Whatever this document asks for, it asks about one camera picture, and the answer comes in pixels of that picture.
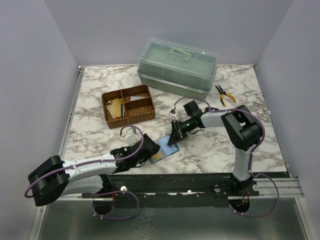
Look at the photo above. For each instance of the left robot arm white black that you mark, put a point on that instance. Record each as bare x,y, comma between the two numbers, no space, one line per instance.
56,177

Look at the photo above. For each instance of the blue leather card holder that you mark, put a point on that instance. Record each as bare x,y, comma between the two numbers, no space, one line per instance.
165,149

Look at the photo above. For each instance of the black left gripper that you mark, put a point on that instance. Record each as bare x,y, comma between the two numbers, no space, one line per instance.
156,147

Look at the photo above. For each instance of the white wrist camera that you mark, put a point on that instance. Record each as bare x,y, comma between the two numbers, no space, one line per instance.
174,114
131,137

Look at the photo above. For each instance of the yellow handled pliers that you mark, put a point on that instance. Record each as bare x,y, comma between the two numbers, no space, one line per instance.
223,93

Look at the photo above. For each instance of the left aluminium side rail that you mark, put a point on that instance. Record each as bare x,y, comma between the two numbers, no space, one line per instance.
66,133

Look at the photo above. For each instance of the green plastic storage box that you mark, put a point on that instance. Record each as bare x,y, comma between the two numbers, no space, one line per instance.
177,68

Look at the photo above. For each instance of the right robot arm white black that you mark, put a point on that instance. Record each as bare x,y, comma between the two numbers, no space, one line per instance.
246,132

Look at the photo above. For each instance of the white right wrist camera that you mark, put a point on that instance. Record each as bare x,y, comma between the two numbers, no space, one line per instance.
174,114

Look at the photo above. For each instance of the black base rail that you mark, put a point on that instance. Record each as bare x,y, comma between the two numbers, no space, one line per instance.
128,191

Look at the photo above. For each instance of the brown wicker divided basket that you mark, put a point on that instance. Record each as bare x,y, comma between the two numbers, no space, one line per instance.
136,111

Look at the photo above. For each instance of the white card in basket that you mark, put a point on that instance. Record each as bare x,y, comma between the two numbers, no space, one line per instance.
134,98

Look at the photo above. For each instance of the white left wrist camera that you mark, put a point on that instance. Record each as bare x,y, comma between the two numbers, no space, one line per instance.
131,137

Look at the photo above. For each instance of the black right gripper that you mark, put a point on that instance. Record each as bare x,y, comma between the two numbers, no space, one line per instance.
175,137

